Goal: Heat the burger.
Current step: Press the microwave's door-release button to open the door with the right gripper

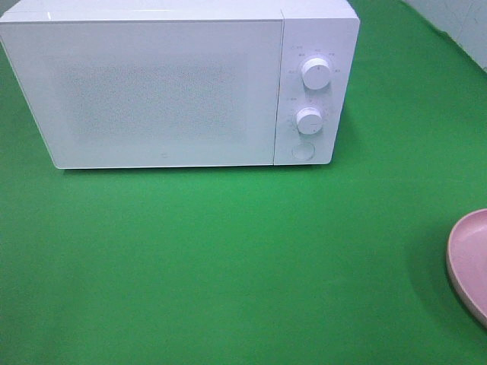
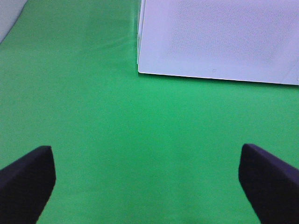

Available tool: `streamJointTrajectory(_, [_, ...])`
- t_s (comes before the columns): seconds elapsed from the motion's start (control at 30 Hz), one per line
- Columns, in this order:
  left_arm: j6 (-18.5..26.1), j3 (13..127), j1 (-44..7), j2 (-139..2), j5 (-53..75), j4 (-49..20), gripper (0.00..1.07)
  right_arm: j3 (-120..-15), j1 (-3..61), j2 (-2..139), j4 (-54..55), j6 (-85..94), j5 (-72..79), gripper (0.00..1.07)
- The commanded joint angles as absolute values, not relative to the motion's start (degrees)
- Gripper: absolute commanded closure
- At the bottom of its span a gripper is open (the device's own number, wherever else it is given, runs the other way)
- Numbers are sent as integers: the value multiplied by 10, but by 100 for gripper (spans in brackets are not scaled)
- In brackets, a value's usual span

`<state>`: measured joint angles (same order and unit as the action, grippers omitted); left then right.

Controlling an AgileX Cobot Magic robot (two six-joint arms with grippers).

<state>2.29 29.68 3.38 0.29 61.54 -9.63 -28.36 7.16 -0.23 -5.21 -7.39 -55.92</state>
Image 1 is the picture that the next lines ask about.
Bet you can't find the round white door button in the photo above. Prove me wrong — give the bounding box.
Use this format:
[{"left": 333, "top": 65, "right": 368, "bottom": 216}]
[{"left": 292, "top": 142, "right": 315, "bottom": 160}]

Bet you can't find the white microwave door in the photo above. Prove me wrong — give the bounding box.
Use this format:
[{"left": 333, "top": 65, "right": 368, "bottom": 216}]
[{"left": 1, "top": 21, "right": 282, "bottom": 169}]

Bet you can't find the pink plate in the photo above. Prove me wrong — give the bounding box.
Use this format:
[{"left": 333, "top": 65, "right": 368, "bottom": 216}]
[{"left": 446, "top": 208, "right": 486, "bottom": 326}]

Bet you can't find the lower white microwave knob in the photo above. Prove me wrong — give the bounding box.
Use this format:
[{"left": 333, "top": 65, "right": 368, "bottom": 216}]
[{"left": 296, "top": 107, "right": 323, "bottom": 135}]

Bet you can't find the white microwave knob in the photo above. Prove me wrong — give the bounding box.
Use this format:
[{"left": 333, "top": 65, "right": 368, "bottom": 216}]
[
  {"left": 300, "top": 56, "right": 332, "bottom": 90},
  {"left": 296, "top": 107, "right": 323, "bottom": 135}
]

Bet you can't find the green table cloth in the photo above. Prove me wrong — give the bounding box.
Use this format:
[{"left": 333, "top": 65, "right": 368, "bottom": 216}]
[{"left": 1, "top": 1, "right": 486, "bottom": 364}]

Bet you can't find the upper white microwave knob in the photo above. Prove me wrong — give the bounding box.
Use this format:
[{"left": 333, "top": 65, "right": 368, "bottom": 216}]
[{"left": 300, "top": 56, "right": 332, "bottom": 90}]

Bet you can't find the white microwave oven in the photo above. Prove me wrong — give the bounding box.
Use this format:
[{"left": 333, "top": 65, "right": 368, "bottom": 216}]
[{"left": 1, "top": 1, "right": 360, "bottom": 165}]

